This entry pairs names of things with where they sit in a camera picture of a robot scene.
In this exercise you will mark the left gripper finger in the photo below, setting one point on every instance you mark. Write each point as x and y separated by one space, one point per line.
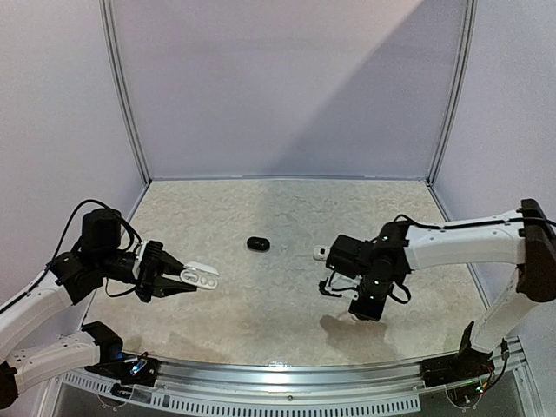
167 289
169 265

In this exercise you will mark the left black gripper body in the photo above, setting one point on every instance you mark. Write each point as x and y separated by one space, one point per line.
143 290

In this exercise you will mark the white oval charging case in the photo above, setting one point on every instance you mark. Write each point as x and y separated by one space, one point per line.
199 275

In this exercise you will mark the white stem earbud charging case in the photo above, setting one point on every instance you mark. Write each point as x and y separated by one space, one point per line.
321 253

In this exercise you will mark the black earbud charging case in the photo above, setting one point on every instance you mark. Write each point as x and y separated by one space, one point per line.
259 244

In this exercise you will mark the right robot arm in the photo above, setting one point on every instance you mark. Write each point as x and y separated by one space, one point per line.
367 272

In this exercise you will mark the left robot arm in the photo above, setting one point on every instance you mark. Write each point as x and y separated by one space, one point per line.
107 249

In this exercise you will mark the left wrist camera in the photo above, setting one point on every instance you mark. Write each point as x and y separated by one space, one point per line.
147 261

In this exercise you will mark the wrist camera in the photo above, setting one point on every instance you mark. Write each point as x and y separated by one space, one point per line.
147 261
337 286

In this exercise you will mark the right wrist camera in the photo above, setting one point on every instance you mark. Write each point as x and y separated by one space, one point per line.
337 286

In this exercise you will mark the aluminium front rail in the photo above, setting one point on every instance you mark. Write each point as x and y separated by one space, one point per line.
186 388

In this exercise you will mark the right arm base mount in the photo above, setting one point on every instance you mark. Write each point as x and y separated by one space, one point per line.
451 368

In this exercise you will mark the left aluminium frame post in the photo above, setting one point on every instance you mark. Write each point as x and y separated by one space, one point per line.
122 91

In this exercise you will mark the aluminium frame post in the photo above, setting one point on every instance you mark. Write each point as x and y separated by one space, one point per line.
456 86
122 91

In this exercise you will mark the right aluminium frame post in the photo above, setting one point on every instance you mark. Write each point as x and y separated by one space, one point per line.
456 86

